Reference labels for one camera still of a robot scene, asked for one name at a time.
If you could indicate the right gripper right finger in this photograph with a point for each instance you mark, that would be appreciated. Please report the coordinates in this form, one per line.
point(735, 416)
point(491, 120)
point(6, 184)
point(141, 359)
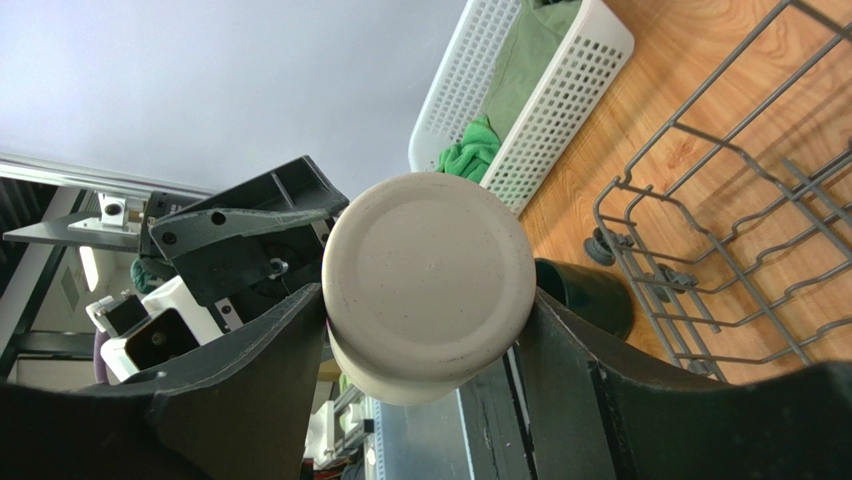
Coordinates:
point(602, 409)

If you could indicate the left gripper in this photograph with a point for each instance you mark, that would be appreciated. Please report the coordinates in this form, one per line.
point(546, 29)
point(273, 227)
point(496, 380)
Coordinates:
point(289, 196)

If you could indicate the dark green mug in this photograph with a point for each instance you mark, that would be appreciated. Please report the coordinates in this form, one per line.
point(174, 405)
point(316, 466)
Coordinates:
point(596, 296)

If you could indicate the olive green folded cloth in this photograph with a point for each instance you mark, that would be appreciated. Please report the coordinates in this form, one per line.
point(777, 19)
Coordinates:
point(530, 45)

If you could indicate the white plastic basket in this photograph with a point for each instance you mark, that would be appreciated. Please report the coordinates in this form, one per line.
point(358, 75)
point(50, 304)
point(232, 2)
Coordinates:
point(588, 59)

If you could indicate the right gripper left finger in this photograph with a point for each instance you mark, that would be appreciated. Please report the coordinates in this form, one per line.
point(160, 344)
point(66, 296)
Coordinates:
point(235, 408)

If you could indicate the beige upside-down cup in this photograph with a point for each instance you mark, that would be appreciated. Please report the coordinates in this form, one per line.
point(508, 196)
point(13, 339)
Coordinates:
point(428, 279)

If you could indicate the grey wire dish rack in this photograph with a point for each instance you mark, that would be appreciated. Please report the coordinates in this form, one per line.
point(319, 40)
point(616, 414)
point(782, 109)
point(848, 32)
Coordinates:
point(732, 223)

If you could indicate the bright green crumpled cloth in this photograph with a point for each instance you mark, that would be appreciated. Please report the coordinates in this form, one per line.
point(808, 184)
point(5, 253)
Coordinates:
point(472, 156)

